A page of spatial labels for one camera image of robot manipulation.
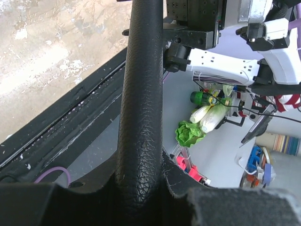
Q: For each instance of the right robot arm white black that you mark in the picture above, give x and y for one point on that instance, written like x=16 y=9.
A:
x=269 y=27

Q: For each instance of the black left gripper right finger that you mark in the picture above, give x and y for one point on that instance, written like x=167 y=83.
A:
x=186 y=202

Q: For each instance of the green toy lettuce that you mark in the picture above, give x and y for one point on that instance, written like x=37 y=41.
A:
x=188 y=134

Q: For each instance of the green toy bottle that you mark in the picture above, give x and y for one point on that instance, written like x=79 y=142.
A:
x=205 y=99

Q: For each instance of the toy napa cabbage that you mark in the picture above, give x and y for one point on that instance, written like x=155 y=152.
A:
x=208 y=117

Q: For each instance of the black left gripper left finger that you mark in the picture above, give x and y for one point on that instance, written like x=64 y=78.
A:
x=49 y=204

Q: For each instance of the black zip tool case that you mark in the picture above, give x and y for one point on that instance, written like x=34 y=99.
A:
x=139 y=162

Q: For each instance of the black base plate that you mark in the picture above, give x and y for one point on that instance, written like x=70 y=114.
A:
x=63 y=131

